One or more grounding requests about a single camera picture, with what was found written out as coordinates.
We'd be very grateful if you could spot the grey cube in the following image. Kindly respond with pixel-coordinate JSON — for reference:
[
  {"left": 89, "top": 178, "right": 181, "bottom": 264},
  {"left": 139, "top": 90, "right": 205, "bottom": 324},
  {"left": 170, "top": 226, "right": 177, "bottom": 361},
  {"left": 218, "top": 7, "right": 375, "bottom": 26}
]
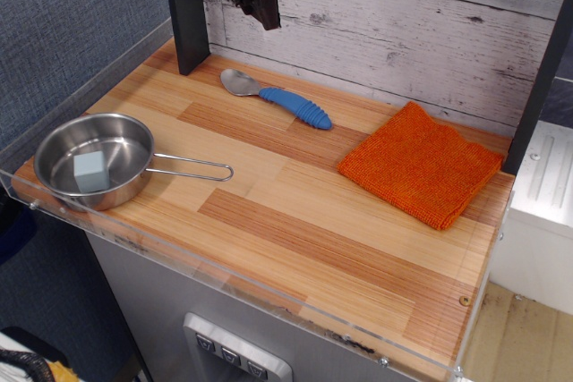
[{"left": 73, "top": 151, "right": 110, "bottom": 193}]

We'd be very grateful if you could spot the orange knitted cloth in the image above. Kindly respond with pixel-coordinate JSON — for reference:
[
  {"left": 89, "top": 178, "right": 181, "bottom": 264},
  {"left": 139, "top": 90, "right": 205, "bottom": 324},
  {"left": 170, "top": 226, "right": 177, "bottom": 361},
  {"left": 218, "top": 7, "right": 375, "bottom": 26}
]
[{"left": 337, "top": 102, "right": 504, "bottom": 231}]

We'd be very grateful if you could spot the stainless steel pan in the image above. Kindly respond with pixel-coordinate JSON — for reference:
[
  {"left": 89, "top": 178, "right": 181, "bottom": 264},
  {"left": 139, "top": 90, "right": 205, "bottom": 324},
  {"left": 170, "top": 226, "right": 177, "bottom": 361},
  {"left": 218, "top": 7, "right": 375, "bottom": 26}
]
[{"left": 33, "top": 113, "right": 234, "bottom": 211}]

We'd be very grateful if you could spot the silver toy fridge cabinet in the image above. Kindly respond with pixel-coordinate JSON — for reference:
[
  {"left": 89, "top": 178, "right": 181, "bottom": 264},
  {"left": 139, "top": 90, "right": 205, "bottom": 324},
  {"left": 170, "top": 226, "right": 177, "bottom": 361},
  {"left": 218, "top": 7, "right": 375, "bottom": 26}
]
[{"left": 89, "top": 234, "right": 453, "bottom": 381}]

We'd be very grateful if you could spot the silver dispenser button panel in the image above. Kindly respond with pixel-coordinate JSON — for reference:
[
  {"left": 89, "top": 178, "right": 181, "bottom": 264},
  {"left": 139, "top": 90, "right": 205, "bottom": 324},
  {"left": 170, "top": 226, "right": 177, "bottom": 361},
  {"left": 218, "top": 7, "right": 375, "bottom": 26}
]
[{"left": 183, "top": 312, "right": 293, "bottom": 381}]

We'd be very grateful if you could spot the white box with metal plate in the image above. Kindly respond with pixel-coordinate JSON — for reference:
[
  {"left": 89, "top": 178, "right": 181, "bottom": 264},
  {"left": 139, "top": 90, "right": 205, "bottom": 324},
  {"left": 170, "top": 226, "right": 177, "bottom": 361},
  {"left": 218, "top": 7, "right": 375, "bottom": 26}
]
[{"left": 490, "top": 121, "right": 572, "bottom": 314}]

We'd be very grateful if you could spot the yellow black bag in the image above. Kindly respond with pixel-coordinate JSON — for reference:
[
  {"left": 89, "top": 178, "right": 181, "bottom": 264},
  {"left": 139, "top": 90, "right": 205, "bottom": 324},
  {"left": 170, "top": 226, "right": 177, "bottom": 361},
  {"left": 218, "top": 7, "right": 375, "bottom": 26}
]
[{"left": 1, "top": 349, "right": 80, "bottom": 382}]

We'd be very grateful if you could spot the dark grey left post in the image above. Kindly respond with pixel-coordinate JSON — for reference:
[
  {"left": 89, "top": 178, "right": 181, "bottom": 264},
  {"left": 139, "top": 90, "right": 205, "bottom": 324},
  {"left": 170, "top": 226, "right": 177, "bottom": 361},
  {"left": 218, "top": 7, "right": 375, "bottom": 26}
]
[{"left": 168, "top": 0, "right": 210, "bottom": 75}]

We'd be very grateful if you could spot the dark grey post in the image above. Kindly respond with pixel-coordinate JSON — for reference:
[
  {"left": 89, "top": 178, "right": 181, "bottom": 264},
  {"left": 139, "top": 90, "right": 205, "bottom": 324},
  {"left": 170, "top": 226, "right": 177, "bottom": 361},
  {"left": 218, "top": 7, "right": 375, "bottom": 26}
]
[
  {"left": 502, "top": 0, "right": 572, "bottom": 175},
  {"left": 168, "top": 0, "right": 210, "bottom": 75}
]

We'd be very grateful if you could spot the blue handled metal spoon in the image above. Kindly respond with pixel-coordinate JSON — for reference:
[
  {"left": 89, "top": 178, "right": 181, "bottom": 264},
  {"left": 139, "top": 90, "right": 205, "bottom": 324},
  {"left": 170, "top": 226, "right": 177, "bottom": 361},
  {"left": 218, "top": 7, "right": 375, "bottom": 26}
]
[{"left": 220, "top": 69, "right": 333, "bottom": 131}]

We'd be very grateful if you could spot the dark grey right post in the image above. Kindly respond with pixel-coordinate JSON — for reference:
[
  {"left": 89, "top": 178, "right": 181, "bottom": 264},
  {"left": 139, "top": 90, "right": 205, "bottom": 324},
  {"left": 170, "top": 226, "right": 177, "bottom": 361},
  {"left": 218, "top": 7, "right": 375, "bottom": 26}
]
[{"left": 502, "top": 0, "right": 572, "bottom": 175}]

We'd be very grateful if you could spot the clear acrylic guard rail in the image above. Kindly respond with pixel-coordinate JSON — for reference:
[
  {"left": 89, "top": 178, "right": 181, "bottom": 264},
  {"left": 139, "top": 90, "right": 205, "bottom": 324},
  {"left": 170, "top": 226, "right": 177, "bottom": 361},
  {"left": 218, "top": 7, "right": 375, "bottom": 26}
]
[{"left": 1, "top": 41, "right": 514, "bottom": 381}]

